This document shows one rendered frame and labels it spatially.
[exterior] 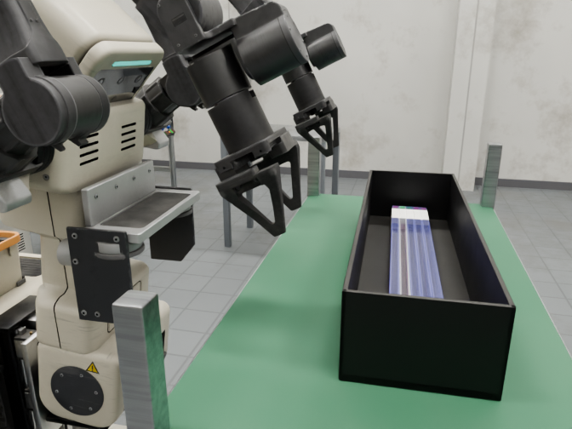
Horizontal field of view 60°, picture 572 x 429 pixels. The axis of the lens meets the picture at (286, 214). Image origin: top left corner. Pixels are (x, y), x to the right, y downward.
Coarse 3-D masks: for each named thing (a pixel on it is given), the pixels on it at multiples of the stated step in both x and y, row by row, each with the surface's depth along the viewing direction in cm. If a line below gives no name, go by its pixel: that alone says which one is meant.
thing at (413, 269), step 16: (400, 208) 102; (416, 208) 102; (400, 224) 92; (416, 224) 92; (400, 240) 84; (416, 240) 84; (400, 256) 78; (416, 256) 78; (432, 256) 78; (400, 272) 72; (416, 272) 72; (432, 272) 72; (400, 288) 67; (416, 288) 67; (432, 288) 67
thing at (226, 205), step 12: (312, 132) 320; (324, 132) 320; (324, 144) 302; (324, 156) 306; (336, 156) 344; (324, 168) 309; (336, 168) 347; (324, 180) 312; (336, 180) 350; (252, 192) 376; (324, 192) 315; (336, 192) 352; (228, 204) 336; (228, 216) 338; (228, 228) 341; (228, 240) 344
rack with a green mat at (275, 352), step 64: (320, 256) 89; (512, 256) 89; (128, 320) 42; (256, 320) 68; (320, 320) 68; (128, 384) 44; (192, 384) 55; (256, 384) 55; (320, 384) 55; (512, 384) 55
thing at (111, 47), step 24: (48, 0) 69; (72, 0) 72; (96, 0) 79; (48, 24) 69; (72, 24) 69; (96, 24) 72; (120, 24) 79; (72, 48) 70; (96, 48) 70; (120, 48) 73; (144, 48) 80; (96, 72) 71; (120, 72) 78; (144, 72) 86; (120, 96) 86
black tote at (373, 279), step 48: (384, 192) 106; (432, 192) 103; (384, 240) 93; (432, 240) 93; (480, 240) 66; (384, 288) 75; (480, 288) 64; (384, 336) 53; (432, 336) 52; (480, 336) 50; (384, 384) 55; (432, 384) 53; (480, 384) 52
